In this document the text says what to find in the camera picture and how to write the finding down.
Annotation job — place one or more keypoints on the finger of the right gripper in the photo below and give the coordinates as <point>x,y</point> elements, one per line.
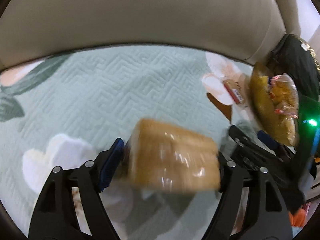
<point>241,139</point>
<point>273,142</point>

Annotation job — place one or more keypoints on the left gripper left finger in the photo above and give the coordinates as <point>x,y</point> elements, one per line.
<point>69,205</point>

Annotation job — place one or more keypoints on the floral quilted green sofa cover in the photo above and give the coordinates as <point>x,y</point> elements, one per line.
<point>64,110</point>

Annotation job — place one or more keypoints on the small brown snack bar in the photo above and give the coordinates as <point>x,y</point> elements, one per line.
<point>234,91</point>

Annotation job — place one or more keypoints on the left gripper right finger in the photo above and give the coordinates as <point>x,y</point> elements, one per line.
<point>266,215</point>

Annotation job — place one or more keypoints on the bread bag with red stripes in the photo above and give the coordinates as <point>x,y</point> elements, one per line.
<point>284,96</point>

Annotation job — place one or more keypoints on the beige leather sofa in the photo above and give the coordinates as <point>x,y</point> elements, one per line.
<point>246,30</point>

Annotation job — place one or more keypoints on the sliced bread pack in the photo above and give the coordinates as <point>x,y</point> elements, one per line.
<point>163,156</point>

